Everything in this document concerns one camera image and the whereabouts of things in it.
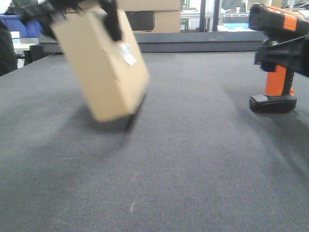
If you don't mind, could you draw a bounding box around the light blue tray background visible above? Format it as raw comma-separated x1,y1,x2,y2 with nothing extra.
223,23,250,31

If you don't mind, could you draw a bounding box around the orange black barcode scanner gun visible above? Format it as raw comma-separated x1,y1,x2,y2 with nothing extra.
249,3,309,113

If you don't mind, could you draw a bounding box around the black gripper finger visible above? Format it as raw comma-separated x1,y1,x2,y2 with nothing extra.
254,35,309,77

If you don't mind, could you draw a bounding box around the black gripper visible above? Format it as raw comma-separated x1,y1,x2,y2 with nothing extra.
19,0,122,41

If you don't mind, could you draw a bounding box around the blue plastic crate background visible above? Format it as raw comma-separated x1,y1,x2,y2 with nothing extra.
0,14,42,38

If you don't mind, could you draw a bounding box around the black garment at left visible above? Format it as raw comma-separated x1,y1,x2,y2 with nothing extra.
0,21,18,76

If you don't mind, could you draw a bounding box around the white barcode label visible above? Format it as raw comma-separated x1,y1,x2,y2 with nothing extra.
119,43,137,65

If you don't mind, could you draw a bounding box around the large cardboard box with print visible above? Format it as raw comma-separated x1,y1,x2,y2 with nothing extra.
117,0,181,33

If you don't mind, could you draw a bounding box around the brown cardboard package box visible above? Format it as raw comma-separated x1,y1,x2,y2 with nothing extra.
51,8,150,122

